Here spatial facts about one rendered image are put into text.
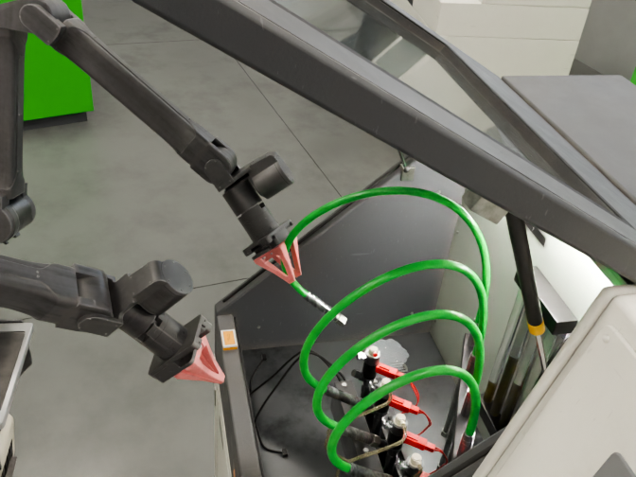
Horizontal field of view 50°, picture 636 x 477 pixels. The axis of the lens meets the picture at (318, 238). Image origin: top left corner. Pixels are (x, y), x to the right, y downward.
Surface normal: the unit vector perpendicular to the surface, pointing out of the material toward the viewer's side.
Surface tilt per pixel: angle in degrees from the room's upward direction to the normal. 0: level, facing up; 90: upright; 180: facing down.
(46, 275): 40
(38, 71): 90
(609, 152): 0
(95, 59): 72
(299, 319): 90
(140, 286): 47
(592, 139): 0
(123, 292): 51
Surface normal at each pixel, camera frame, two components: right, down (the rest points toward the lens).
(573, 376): -0.92, -0.14
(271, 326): 0.22, 0.59
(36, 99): 0.50, 0.54
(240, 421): 0.08, -0.81
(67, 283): 0.71, -0.57
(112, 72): -0.02, 0.30
